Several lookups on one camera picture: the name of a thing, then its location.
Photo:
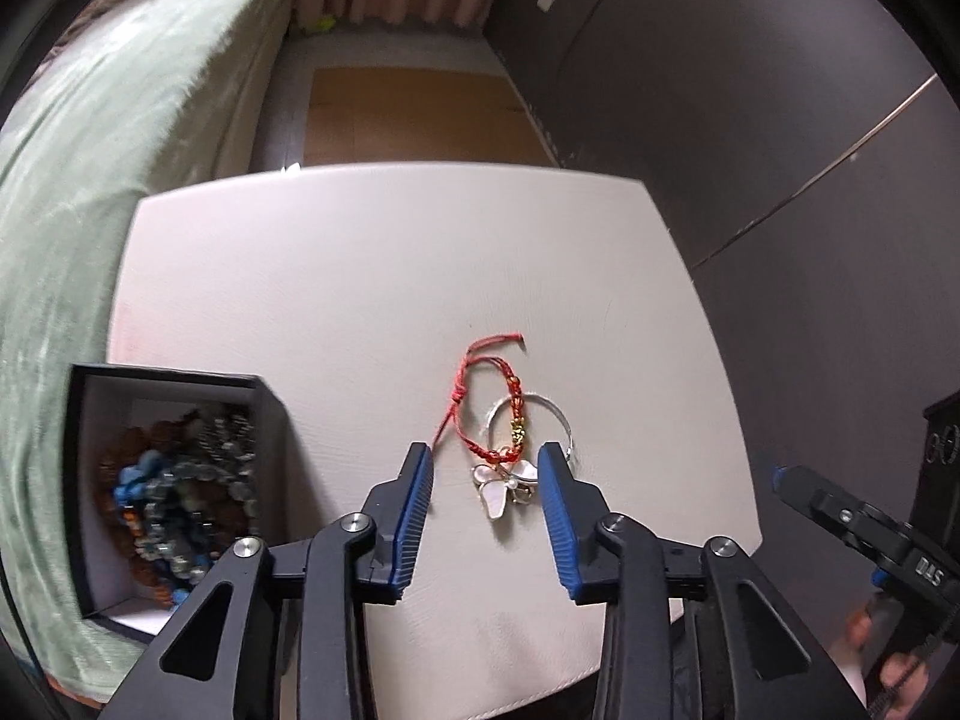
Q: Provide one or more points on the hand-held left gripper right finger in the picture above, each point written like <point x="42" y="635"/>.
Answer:
<point x="559" y="532"/>

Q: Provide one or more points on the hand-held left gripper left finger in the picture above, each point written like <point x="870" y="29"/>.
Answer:
<point x="412" y="525"/>

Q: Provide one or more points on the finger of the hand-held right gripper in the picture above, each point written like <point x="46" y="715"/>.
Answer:
<point x="840" y="514"/>

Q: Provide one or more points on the white butterfly hair clip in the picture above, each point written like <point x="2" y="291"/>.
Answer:
<point x="495" y="495"/>

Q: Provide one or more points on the silver bangle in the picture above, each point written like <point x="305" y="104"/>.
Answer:
<point x="568" y="431"/>

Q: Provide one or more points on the black jewelry box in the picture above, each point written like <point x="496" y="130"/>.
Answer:
<point x="105" y="420"/>

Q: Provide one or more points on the person's right hand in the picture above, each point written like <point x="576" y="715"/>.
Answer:
<point x="911" y="679"/>

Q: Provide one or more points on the white leather table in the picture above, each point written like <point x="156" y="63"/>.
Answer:
<point x="375" y="277"/>

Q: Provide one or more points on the cardboard floor sheet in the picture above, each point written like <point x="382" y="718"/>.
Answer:
<point x="420" y="112"/>

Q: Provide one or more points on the dark wardrobe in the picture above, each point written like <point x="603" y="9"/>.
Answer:
<point x="712" y="90"/>

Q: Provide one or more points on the white bed base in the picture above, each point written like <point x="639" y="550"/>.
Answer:
<point x="259" y="90"/>

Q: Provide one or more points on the green bed blanket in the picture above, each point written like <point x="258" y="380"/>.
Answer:
<point x="90" y="165"/>

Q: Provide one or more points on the small green object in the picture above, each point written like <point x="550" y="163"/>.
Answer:
<point x="324" y="23"/>

